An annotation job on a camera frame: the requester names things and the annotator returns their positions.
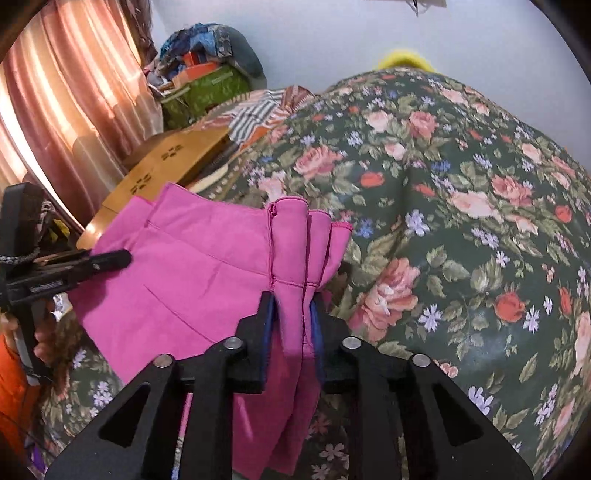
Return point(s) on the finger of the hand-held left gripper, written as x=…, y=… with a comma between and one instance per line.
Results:
x=111, y=261

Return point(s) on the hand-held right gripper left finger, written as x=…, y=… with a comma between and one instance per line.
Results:
x=270, y=346

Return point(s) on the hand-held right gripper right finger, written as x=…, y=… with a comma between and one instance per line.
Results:
x=316, y=350

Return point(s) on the pink pants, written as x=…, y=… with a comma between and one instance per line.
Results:
x=194, y=286

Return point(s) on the person's left hand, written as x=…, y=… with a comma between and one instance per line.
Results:
x=47, y=339

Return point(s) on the wooden lap desk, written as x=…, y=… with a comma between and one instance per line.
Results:
x=157, y=161

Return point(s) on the pink striped curtain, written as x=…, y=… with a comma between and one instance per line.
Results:
x=69, y=92

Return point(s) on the dark floral blanket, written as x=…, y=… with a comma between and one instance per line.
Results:
x=438, y=207

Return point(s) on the green storage box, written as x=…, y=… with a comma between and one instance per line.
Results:
x=207, y=90

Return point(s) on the striped patchwork bedsheet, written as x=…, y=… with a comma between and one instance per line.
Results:
x=258, y=115

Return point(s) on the pile of clothes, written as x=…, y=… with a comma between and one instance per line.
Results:
x=217, y=41

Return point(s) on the yellow hoop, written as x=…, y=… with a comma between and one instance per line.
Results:
x=406, y=59

